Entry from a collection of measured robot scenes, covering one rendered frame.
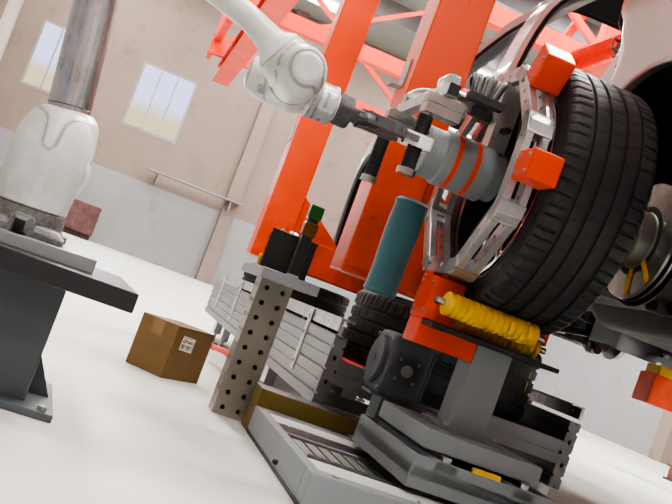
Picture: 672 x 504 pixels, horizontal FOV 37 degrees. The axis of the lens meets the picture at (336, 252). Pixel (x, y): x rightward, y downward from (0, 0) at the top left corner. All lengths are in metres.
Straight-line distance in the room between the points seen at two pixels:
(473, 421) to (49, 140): 1.21
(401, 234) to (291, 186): 2.30
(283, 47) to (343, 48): 2.87
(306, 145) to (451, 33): 1.94
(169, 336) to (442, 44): 1.29
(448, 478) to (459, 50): 1.31
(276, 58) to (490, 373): 0.97
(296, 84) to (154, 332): 1.54
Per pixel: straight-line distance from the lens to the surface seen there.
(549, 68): 2.42
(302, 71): 2.04
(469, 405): 2.53
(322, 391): 3.02
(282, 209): 4.81
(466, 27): 3.05
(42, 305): 2.10
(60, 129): 2.15
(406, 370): 2.75
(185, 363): 3.45
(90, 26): 2.39
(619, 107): 2.45
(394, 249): 2.57
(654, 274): 2.62
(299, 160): 4.84
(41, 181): 2.13
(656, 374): 5.55
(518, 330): 2.44
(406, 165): 2.30
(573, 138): 2.31
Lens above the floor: 0.40
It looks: 3 degrees up
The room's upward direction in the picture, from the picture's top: 20 degrees clockwise
